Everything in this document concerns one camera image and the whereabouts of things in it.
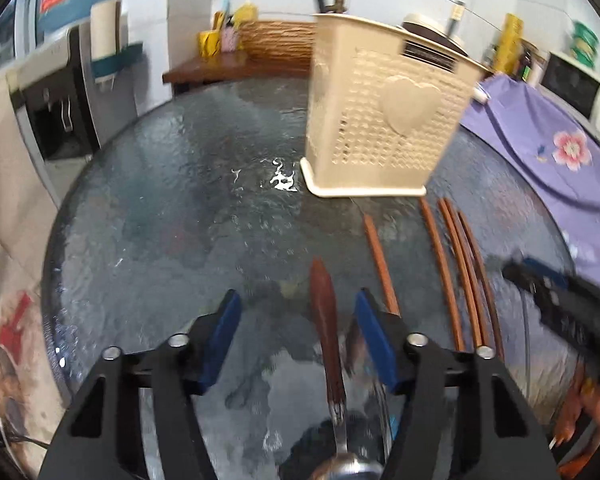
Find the woven straw basket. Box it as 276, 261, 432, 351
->
239, 20, 317, 70

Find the purple floral cloth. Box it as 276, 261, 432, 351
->
459, 74, 600, 272

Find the yellow soap bottle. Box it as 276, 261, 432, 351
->
232, 0, 259, 24

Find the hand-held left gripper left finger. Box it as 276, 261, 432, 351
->
39, 289, 243, 480

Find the grey water dispenser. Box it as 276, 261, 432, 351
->
7, 25, 131, 162

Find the wooden handled metal spoon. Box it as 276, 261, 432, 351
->
307, 258, 385, 480

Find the yellow box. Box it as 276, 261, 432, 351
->
500, 12, 524, 77

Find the green packet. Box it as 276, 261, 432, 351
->
570, 20, 600, 67

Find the white paper roll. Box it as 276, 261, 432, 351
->
90, 0, 122, 58

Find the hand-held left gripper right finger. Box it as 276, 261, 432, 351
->
354, 287, 556, 480

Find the small wooden box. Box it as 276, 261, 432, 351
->
517, 40, 549, 86

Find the brown wooden chopstick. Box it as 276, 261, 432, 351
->
444, 198, 491, 348
361, 213, 401, 317
456, 211, 506, 361
437, 200, 483, 348
419, 198, 466, 352

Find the beige plastic utensil holder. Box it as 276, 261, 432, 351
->
300, 12, 491, 198

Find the printed beige cloth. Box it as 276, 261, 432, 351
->
0, 57, 73, 461

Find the brown wooden side table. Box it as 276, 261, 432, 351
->
161, 50, 313, 97

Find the white microwave oven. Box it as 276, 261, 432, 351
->
541, 49, 600, 135

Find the yellow cup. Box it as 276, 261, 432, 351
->
198, 30, 222, 59

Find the dark glass bottle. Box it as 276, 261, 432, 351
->
449, 1, 467, 36

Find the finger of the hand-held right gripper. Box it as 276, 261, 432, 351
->
501, 256, 571, 306

